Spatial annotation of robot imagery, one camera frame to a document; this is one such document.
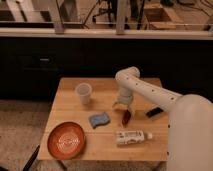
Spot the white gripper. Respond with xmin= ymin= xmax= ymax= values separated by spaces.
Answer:
xmin=112 ymin=87 xmax=136 ymax=117

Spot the orange round plate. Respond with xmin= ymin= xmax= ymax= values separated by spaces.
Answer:
xmin=47 ymin=122 xmax=86 ymax=160

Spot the white plastic bottle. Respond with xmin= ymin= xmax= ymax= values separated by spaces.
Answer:
xmin=116 ymin=130 xmax=153 ymax=145

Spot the wooden table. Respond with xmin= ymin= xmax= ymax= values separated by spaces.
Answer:
xmin=38 ymin=78 xmax=168 ymax=161

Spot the blue sponge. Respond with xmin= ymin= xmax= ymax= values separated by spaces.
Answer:
xmin=89 ymin=112 xmax=110 ymax=129

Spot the cardboard box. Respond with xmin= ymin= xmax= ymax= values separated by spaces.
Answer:
xmin=142 ymin=3 xmax=183 ymax=30

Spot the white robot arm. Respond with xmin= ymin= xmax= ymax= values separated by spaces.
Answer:
xmin=115 ymin=67 xmax=213 ymax=171

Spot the black office chair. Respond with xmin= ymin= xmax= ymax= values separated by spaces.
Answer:
xmin=92 ymin=0 xmax=118 ymax=27

